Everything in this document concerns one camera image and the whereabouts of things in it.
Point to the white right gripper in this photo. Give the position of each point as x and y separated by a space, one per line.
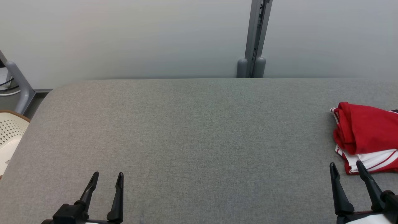
360 218

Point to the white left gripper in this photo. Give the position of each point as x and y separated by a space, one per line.
105 222

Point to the red shorts with white stripe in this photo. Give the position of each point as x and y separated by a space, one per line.
373 160

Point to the red jersey with white sleeves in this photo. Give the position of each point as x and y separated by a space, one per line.
367 127

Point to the beige perforated laundry basket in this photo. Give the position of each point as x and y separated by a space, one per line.
9 133

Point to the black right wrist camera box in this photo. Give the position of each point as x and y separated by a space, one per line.
391 205

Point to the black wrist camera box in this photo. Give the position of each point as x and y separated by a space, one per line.
68 214
391 205

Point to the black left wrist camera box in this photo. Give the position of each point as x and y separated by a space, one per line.
68 214

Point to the grey partition post with feet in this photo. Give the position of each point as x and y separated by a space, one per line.
254 37

